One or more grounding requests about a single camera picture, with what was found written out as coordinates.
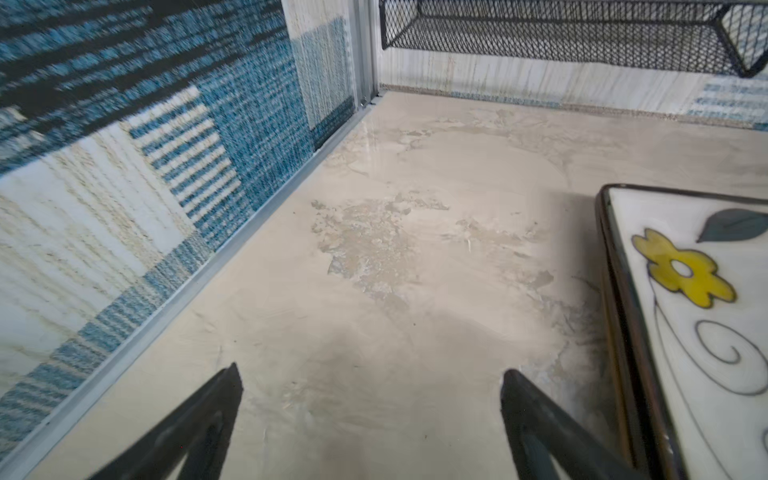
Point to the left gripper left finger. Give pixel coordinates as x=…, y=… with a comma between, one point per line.
x=191, y=442

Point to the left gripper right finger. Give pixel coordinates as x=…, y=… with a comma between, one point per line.
x=542, y=435

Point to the black wire shelf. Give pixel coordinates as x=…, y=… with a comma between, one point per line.
x=709, y=37

